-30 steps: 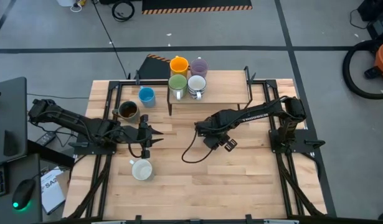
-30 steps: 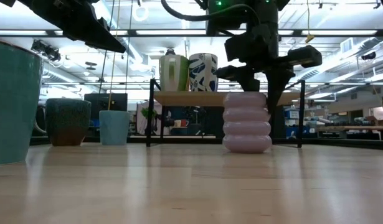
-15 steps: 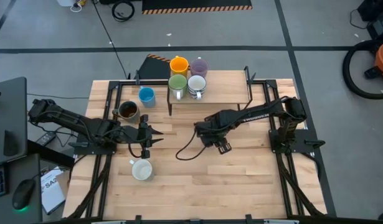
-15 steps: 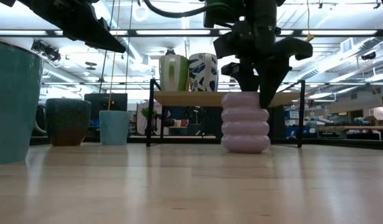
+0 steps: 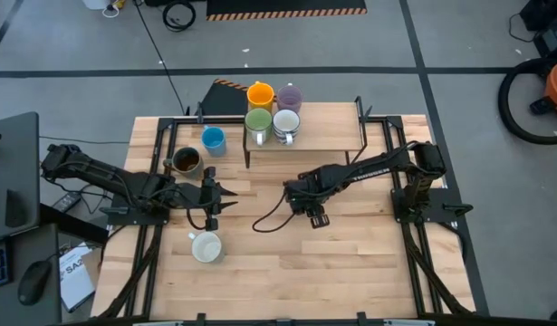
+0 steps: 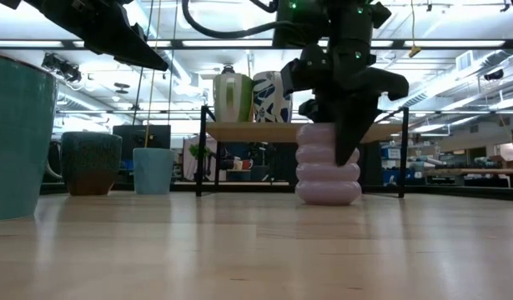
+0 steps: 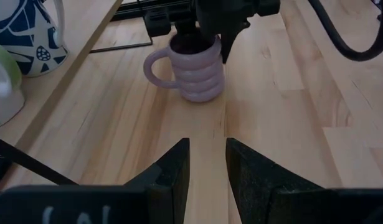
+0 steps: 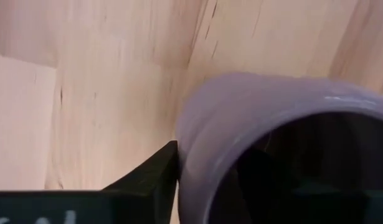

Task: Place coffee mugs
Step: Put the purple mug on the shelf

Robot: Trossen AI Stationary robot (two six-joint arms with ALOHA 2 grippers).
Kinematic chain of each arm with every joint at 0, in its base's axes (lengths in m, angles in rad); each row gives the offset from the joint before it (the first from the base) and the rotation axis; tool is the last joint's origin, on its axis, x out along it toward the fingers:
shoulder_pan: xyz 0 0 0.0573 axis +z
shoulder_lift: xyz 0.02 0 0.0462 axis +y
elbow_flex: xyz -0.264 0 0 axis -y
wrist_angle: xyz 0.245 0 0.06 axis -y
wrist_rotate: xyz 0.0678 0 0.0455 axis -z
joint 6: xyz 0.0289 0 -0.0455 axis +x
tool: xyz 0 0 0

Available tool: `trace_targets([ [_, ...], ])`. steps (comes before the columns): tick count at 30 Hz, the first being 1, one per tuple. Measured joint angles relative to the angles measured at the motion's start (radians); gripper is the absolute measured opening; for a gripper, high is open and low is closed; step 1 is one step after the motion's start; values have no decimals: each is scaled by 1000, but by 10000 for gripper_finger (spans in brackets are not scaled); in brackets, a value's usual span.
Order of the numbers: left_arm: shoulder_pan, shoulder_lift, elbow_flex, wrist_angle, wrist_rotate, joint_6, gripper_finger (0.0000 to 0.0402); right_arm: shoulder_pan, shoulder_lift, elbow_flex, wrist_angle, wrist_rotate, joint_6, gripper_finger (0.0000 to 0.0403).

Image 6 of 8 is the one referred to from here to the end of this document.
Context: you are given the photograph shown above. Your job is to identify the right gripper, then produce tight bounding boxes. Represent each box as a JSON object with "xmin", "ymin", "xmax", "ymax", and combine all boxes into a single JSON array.
[{"xmin": 280, "ymin": 43, "xmax": 410, "ymax": 167}]

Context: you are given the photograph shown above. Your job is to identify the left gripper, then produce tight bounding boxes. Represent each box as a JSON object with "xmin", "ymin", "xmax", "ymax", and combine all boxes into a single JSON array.
[{"xmin": 24, "ymin": 0, "xmax": 168, "ymax": 72}]

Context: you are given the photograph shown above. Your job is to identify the lilac ringed ceramic mug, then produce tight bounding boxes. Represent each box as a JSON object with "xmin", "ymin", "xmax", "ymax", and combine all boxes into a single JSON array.
[{"xmin": 294, "ymin": 122, "xmax": 363, "ymax": 207}]

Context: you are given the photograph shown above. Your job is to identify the blue white patterned mug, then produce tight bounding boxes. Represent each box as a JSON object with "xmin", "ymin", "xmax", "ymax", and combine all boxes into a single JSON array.
[{"xmin": 252, "ymin": 70, "xmax": 294, "ymax": 123}]

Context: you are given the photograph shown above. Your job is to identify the green and white mug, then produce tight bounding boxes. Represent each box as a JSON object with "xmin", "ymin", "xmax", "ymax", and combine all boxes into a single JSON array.
[{"xmin": 213, "ymin": 72, "xmax": 254, "ymax": 123}]

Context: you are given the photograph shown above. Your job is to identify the dark speckled stoneware mug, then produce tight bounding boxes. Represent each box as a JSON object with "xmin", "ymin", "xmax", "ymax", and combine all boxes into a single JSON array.
[{"xmin": 44, "ymin": 131, "xmax": 123, "ymax": 198}]

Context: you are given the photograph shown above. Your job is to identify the light blue mug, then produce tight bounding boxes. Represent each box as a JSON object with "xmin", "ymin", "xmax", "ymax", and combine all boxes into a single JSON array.
[{"xmin": 133, "ymin": 147, "xmax": 176, "ymax": 196}]

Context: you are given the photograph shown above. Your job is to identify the large teal mug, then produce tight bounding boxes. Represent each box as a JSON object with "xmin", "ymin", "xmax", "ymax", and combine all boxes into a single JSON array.
[{"xmin": 0, "ymin": 51, "xmax": 58, "ymax": 223}]

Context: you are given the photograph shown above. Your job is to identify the blue storage bins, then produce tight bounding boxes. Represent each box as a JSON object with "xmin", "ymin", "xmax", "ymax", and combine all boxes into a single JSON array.
[{"xmin": 380, "ymin": 143, "xmax": 426, "ymax": 188}]

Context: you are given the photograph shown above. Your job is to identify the wooden shelf riser black legs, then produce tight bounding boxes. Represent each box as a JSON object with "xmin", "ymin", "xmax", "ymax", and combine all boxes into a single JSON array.
[{"xmin": 195, "ymin": 104, "xmax": 410, "ymax": 199}]

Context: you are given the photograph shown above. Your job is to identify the black ceiling spotlight cluster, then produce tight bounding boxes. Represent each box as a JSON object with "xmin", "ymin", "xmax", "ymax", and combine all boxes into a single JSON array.
[{"xmin": 40, "ymin": 52, "xmax": 83, "ymax": 83}]

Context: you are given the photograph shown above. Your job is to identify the black monitor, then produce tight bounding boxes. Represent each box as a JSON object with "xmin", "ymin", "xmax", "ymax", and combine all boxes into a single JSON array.
[{"xmin": 112, "ymin": 124, "xmax": 173, "ymax": 163}]

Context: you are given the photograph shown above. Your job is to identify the small green plant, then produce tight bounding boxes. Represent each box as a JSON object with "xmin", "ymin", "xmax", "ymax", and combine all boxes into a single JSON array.
[{"xmin": 187, "ymin": 143, "xmax": 214, "ymax": 168}]

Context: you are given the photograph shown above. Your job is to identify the white ceiling air vent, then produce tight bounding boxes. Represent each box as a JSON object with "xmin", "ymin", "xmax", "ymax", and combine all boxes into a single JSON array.
[{"xmin": 455, "ymin": 50, "xmax": 475, "ymax": 73}]

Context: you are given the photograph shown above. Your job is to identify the long wooden table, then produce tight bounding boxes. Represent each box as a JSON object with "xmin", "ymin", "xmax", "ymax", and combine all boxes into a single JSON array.
[{"xmin": 422, "ymin": 167, "xmax": 513, "ymax": 188}]

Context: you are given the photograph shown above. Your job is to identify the black ceiling lamp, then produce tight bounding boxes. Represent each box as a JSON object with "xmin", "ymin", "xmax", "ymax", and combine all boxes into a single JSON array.
[{"xmin": 483, "ymin": 68, "xmax": 505, "ymax": 82}]

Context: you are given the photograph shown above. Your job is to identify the dark hanging cable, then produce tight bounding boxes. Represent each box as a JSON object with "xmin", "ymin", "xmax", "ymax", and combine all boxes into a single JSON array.
[{"xmin": 130, "ymin": 0, "xmax": 155, "ymax": 126}]

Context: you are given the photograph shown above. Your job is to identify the yellow hanging cable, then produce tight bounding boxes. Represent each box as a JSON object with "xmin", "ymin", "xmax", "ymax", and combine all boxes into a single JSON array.
[{"xmin": 143, "ymin": 0, "xmax": 163, "ymax": 149}]

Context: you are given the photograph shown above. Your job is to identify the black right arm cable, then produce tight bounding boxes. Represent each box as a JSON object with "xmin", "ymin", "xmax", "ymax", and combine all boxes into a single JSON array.
[{"xmin": 181, "ymin": 0, "xmax": 307, "ymax": 41}]

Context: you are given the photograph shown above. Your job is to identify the black aluminium table frame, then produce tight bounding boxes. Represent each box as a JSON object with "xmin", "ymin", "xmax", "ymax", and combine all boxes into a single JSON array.
[{"xmin": 38, "ymin": 181, "xmax": 513, "ymax": 202}]

